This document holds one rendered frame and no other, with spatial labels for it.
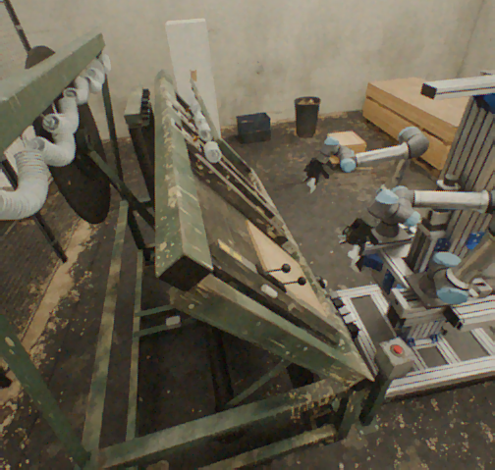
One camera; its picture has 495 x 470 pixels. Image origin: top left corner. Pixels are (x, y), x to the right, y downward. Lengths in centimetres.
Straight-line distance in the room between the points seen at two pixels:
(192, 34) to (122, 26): 185
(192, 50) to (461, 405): 502
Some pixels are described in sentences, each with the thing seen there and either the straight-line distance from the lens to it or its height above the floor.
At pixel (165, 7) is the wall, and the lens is 651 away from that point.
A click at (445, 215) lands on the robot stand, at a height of 136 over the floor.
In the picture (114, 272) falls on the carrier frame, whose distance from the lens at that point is 245.
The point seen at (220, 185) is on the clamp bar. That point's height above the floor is 154.
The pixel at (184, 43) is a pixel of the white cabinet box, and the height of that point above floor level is 180.
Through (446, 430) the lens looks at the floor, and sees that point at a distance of 273.
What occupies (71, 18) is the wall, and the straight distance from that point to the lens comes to 681.
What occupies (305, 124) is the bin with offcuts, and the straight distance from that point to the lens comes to 605.
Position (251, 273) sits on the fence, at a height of 151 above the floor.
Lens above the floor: 238
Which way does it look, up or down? 38 degrees down
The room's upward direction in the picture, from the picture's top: 4 degrees counter-clockwise
